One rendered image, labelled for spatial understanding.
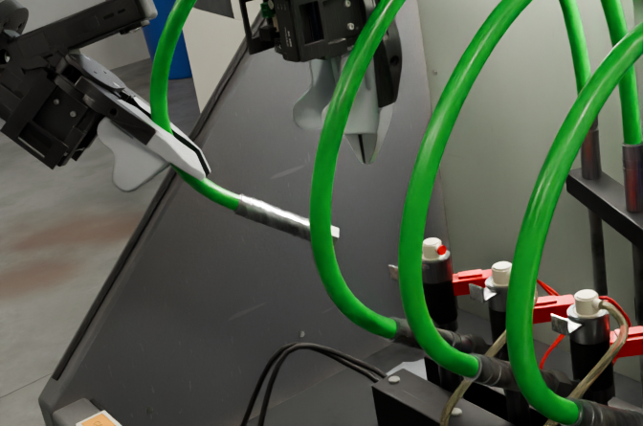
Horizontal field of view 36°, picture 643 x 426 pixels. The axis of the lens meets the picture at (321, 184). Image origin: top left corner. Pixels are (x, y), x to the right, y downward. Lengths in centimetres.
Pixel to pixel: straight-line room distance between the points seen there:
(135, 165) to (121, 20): 12
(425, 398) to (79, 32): 42
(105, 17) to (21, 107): 10
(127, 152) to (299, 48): 20
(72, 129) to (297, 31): 23
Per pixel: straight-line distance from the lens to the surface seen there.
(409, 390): 87
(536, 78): 107
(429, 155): 57
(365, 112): 72
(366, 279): 119
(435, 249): 81
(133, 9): 81
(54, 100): 81
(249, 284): 110
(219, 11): 414
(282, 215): 85
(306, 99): 73
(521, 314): 53
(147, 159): 80
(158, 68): 80
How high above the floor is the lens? 144
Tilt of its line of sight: 20 degrees down
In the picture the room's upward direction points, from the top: 10 degrees counter-clockwise
